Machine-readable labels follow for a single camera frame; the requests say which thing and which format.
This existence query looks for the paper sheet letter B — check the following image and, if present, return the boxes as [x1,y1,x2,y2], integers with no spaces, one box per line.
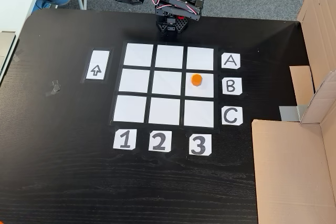
[222,77,243,95]

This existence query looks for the paper sheet number 2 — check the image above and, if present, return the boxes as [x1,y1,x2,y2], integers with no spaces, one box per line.
[148,131,173,152]

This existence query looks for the white table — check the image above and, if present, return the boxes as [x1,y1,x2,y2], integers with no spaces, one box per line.
[0,0,48,84]

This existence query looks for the paper sheet letter A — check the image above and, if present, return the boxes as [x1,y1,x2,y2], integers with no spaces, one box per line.
[221,52,241,70]

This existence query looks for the round orange token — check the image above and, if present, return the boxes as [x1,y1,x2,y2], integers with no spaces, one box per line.
[191,73,203,87]

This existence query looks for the paper sheet letter C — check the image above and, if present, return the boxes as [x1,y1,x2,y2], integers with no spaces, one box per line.
[222,106,243,125]

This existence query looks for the clear tape piece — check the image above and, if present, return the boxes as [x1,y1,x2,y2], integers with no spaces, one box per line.
[45,79,61,98]

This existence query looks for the white paper grid square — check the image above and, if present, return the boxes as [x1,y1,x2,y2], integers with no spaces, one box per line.
[183,99,214,127]
[123,43,154,67]
[186,47,214,71]
[113,94,147,123]
[149,97,181,125]
[185,72,214,98]
[152,70,182,95]
[155,45,184,69]
[119,68,151,93]

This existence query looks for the paper sheet number 3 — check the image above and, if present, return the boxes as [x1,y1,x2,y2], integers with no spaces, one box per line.
[189,134,213,156]

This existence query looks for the paper sheet number 1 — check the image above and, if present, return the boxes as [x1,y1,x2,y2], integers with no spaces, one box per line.
[113,129,137,151]

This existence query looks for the grey tape piece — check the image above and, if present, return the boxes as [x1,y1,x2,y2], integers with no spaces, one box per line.
[12,49,26,62]

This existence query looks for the white arrow paper sheet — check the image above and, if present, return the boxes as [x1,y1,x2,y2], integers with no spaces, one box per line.
[85,50,110,80]

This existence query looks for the brown cardboard screen panel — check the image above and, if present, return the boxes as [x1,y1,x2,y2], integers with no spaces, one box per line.
[251,69,336,224]
[289,0,336,106]

